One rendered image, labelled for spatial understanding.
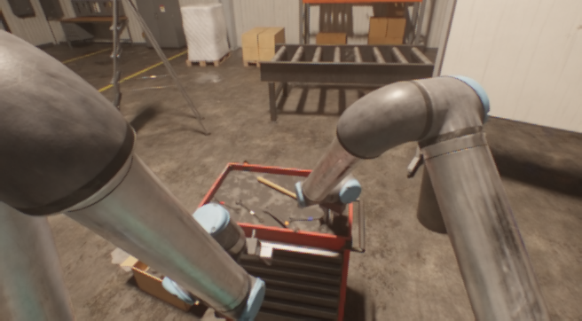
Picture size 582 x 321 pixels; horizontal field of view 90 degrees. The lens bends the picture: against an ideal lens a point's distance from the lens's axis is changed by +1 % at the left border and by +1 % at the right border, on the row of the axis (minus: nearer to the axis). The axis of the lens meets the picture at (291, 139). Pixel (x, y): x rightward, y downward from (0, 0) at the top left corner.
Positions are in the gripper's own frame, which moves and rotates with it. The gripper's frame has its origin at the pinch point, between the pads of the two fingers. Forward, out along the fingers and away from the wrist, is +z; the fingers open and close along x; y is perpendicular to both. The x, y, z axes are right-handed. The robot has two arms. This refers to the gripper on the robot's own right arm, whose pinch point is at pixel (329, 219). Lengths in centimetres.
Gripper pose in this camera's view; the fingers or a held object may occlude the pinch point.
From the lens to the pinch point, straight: 139.2
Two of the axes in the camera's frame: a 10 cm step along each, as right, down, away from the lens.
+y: -5.7, 4.1, -7.1
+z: 0.2, 8.7, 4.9
